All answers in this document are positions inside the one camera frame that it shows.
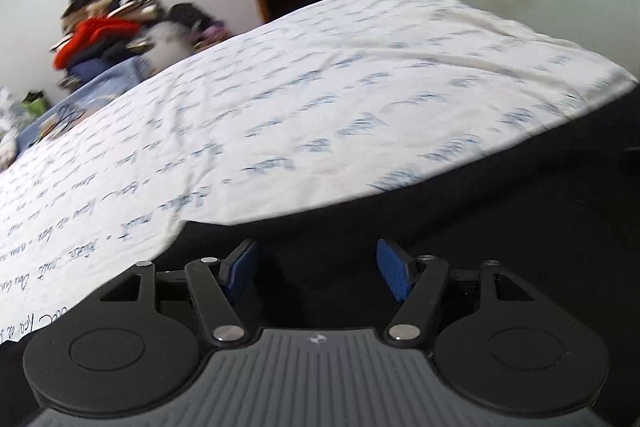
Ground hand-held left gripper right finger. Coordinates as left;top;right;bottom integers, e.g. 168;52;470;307
376;238;538;350

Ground black pants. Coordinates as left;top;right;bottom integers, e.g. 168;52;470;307
0;81;640;408

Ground black bag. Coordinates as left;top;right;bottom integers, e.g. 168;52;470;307
167;3;217;30

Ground pile of folded clothes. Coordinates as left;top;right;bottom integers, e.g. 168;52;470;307
50;0;166;80

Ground green plastic stool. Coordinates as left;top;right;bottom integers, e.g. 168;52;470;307
20;91;49;118

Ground purple cloth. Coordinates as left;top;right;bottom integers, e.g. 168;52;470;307
202;24;233;48

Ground grey cloth bundle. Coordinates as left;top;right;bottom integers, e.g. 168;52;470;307
145;21;197;58

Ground light blue pillow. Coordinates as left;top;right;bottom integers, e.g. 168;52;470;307
15;56;153;150

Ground white printed bed sheet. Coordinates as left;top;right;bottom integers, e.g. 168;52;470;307
0;0;640;345

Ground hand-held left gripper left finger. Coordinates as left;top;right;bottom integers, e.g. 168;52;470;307
99;239;261;348

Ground black cord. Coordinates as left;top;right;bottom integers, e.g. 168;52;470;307
50;103;85;134

